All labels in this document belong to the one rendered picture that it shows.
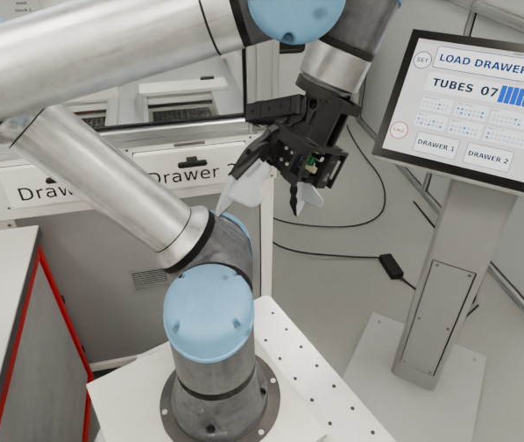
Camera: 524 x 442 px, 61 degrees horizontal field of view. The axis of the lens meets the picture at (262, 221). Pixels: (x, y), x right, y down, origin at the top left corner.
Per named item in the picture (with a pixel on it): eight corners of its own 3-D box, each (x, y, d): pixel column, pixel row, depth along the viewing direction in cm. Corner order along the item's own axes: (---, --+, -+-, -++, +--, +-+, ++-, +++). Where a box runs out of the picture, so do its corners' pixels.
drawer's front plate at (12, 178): (130, 194, 118) (122, 157, 111) (12, 209, 113) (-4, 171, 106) (130, 190, 119) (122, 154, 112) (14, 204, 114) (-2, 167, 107)
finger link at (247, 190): (224, 225, 52) (282, 173, 53) (201, 199, 56) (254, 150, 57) (236, 237, 55) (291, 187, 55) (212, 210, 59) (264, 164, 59)
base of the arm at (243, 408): (287, 402, 70) (288, 364, 64) (206, 466, 62) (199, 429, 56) (231, 342, 79) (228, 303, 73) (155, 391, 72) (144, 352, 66)
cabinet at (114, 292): (276, 348, 177) (281, 177, 127) (-4, 402, 159) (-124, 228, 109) (234, 209, 250) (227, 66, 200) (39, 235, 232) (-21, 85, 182)
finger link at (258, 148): (230, 173, 54) (283, 124, 55) (223, 167, 55) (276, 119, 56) (246, 193, 58) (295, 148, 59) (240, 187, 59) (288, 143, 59)
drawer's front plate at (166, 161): (246, 179, 123) (245, 144, 117) (139, 193, 118) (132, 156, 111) (245, 176, 125) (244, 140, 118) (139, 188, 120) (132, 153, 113)
